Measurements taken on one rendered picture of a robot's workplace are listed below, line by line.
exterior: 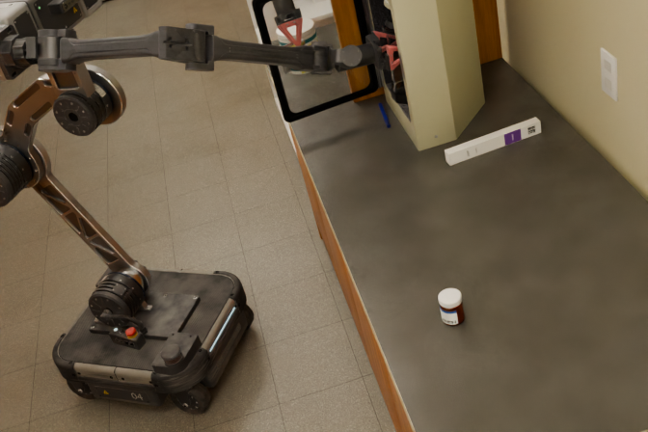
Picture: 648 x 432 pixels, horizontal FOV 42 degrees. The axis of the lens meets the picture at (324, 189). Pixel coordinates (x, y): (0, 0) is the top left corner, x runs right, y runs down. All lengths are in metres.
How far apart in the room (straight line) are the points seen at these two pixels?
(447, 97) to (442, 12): 0.24
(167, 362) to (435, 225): 1.19
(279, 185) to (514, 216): 2.16
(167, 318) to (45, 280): 1.07
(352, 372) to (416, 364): 1.32
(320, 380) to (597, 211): 1.37
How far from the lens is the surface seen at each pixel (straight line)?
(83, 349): 3.18
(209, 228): 3.91
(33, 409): 3.44
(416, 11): 2.13
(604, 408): 1.62
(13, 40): 2.27
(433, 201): 2.12
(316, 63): 2.25
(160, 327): 3.07
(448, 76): 2.24
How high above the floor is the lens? 2.19
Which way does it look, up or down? 34 degrees down
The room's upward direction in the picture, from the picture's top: 15 degrees counter-clockwise
